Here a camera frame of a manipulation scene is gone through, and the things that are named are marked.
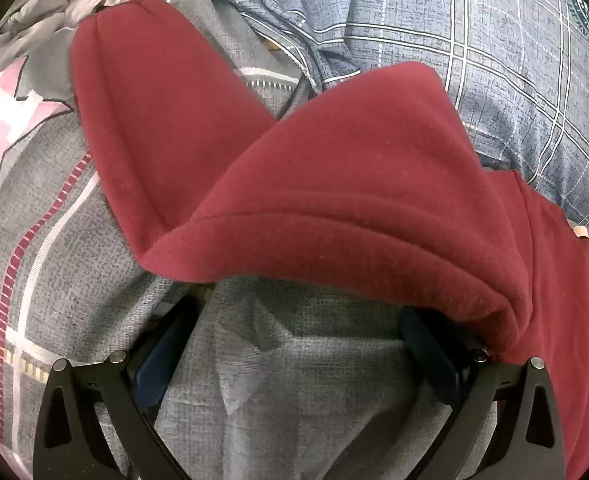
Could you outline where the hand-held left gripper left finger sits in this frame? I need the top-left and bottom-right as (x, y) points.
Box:
(33, 296), (200, 480)

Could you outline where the maroon fleece garment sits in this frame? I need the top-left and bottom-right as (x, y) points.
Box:
(69, 0), (589, 480)

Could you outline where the blue plaid shirt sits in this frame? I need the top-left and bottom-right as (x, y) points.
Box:
(187, 0), (589, 241)

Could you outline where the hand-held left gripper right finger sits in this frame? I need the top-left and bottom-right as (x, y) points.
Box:
(399, 307), (568, 480)

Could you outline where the light grey crumpled cloth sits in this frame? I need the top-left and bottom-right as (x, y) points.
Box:
(0, 0), (175, 61)

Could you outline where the grey plaid shirt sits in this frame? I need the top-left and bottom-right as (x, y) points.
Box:
(0, 0), (480, 480)

